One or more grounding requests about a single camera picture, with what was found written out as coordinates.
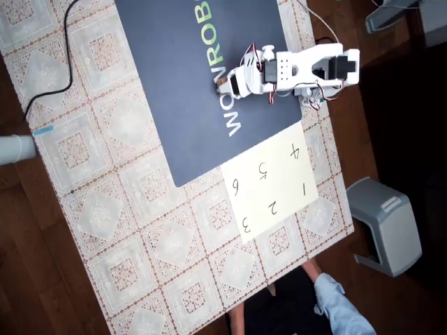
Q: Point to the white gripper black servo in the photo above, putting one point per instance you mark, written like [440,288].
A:
[233,84]

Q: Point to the small wooden die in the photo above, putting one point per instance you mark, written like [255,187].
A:
[222,85]

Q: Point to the light blue sleeved forearm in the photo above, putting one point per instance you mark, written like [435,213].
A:
[344,307]

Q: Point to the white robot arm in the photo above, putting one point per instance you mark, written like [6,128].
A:
[314,66]

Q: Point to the person's right hand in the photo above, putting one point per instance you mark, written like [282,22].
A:
[311,270]

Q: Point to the person's left hand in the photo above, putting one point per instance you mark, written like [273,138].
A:
[236,321]

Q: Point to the dark blue WOWROBO mat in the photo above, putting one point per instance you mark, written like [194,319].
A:
[174,87]

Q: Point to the cream paper with handwritten numbers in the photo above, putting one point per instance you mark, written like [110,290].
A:
[279,181]

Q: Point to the white lace patterned tablecloth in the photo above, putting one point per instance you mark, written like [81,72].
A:
[104,209]

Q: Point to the blue tape strip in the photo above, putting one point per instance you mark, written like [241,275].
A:
[43,130]

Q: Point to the pale grey box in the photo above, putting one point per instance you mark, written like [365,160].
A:
[434,21]

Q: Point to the grey plastic step stool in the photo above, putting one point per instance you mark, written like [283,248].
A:
[387,230]

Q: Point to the white cylindrical tube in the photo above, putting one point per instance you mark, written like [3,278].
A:
[15,149]

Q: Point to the black trousers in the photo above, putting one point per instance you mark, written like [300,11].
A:
[286,307]

